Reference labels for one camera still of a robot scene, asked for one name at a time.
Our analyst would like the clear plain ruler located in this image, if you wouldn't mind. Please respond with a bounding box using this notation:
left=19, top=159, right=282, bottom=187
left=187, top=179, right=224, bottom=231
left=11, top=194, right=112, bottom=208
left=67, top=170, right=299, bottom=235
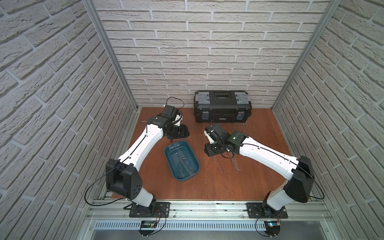
left=178, top=150, right=199, bottom=177

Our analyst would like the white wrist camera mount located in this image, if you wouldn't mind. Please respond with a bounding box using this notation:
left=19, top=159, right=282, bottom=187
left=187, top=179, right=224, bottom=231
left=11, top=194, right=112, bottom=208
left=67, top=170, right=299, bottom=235
left=173, top=113, right=183, bottom=126
left=204, top=126, right=220, bottom=144

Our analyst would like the left controller board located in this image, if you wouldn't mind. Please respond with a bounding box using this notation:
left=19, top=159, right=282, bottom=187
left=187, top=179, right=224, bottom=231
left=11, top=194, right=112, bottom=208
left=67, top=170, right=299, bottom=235
left=139, top=220, right=159, bottom=237

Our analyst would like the controller board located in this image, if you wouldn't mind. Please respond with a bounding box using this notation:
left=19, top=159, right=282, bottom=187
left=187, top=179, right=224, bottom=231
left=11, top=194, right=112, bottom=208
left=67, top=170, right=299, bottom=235
left=139, top=220, right=159, bottom=237
left=264, top=222, right=281, bottom=237

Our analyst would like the clear stencil ruler with triangles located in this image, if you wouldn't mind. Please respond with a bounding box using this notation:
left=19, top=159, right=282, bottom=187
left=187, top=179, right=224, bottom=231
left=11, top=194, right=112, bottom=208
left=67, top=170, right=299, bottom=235
left=172, top=153, right=187, bottom=180

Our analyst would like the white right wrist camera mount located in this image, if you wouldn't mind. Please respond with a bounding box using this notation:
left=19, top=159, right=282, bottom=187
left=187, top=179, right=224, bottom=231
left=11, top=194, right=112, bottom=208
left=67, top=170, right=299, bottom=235
left=204, top=126, right=220, bottom=144

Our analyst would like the aluminium front rail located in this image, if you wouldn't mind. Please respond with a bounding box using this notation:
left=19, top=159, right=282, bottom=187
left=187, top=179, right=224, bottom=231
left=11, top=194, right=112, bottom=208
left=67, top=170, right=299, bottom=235
left=86, top=200, right=333, bottom=222

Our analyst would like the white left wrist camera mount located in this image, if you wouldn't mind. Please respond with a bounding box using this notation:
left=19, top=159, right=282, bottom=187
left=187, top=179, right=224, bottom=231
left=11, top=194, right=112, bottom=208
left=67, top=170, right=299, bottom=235
left=173, top=113, right=183, bottom=126

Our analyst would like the teal plastic storage box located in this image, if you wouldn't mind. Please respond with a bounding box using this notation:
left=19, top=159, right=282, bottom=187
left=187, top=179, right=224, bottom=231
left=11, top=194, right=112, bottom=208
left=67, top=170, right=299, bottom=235
left=164, top=140, right=200, bottom=182

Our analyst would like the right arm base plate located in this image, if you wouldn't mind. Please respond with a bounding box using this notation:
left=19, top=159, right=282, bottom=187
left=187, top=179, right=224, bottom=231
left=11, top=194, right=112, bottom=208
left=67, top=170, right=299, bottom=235
left=246, top=203, right=288, bottom=219

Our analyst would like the right controller board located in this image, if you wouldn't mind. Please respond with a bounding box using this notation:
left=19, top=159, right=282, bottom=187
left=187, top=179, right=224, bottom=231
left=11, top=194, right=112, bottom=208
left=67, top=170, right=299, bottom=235
left=264, top=222, right=281, bottom=237

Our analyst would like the black plastic toolbox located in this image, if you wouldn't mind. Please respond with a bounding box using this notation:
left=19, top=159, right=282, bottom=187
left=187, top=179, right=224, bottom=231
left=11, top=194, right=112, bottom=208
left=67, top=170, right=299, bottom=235
left=194, top=90, right=252, bottom=123

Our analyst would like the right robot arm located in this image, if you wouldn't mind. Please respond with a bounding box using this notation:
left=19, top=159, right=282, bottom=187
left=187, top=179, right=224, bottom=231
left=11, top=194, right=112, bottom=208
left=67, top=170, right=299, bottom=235
left=204, top=124, right=315, bottom=216

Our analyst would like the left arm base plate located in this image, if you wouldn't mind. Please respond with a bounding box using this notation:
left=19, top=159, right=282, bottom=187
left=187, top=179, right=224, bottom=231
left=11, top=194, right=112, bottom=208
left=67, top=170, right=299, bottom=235
left=129, top=202, right=171, bottom=218

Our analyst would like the clear stencil ruler with holes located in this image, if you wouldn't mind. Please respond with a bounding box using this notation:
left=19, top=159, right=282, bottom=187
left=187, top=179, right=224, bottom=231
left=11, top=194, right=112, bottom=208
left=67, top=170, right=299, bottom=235
left=231, top=159, right=242, bottom=172

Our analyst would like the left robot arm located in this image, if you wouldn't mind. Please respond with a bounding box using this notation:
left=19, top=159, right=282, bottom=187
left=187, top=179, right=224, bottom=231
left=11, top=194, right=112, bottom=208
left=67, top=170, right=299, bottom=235
left=106, top=105, right=189, bottom=208

